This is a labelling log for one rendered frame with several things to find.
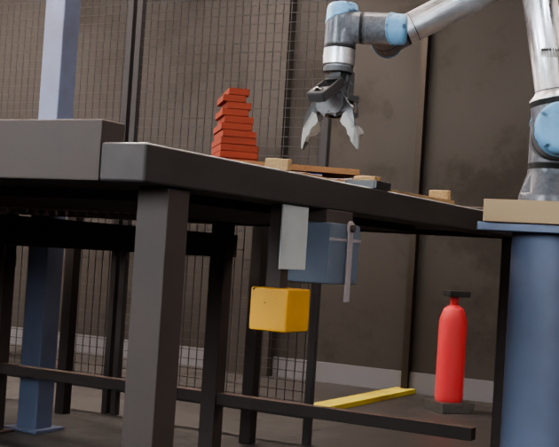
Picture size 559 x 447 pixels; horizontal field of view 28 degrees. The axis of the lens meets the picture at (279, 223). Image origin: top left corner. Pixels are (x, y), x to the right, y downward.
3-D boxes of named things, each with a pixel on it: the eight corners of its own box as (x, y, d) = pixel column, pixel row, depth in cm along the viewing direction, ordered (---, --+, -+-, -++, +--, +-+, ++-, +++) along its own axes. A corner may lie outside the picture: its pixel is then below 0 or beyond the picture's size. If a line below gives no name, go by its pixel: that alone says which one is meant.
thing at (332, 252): (362, 301, 227) (367, 213, 227) (332, 302, 214) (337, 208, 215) (312, 298, 232) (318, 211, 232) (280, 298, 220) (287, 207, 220)
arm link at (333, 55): (345, 45, 260) (315, 47, 264) (344, 65, 259) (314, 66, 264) (360, 51, 266) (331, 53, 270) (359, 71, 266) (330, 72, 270)
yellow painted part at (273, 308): (308, 332, 209) (316, 206, 210) (285, 333, 201) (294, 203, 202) (271, 327, 213) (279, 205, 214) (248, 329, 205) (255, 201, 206)
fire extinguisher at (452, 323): (480, 411, 588) (486, 292, 590) (467, 417, 564) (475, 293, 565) (429, 405, 599) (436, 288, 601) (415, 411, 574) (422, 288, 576)
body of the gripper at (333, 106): (358, 121, 266) (362, 71, 267) (341, 115, 259) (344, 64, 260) (331, 121, 270) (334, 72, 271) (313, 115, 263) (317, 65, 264)
